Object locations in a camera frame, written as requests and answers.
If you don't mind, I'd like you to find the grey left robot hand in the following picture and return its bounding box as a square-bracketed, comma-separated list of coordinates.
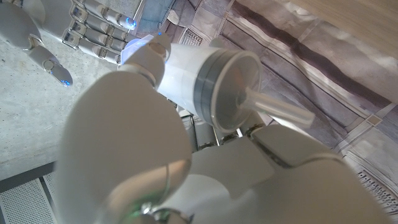
[54, 30, 392, 224]

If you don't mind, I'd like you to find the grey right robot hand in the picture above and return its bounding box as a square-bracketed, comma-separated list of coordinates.
[0, 0, 141, 88]

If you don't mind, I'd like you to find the large clear plastic syringe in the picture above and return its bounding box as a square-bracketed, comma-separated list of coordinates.
[121, 34, 317, 134]

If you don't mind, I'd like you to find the printed sofa room backdrop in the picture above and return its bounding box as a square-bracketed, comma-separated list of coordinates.
[133, 0, 398, 215]

